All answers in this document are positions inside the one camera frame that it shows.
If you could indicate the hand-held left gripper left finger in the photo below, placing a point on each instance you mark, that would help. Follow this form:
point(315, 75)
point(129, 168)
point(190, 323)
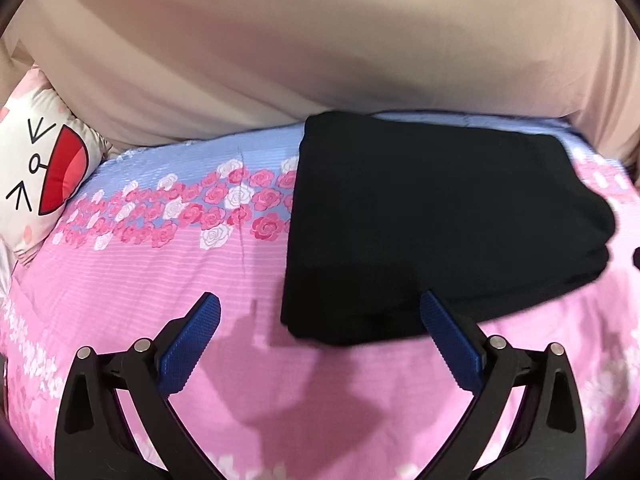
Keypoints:
point(192, 340)

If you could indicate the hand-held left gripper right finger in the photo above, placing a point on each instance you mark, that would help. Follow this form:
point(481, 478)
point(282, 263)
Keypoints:
point(452, 340)

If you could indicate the black pants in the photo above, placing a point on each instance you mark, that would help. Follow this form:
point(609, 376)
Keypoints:
point(425, 210)

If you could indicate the pink floral bedsheet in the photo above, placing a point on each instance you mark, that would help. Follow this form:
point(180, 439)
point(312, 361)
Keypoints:
point(150, 270)

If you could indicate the cartoon face pillow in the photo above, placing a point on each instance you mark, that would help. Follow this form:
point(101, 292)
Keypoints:
point(30, 160)

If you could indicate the beige padded headboard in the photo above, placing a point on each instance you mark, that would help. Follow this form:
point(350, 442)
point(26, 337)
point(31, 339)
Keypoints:
point(300, 35)

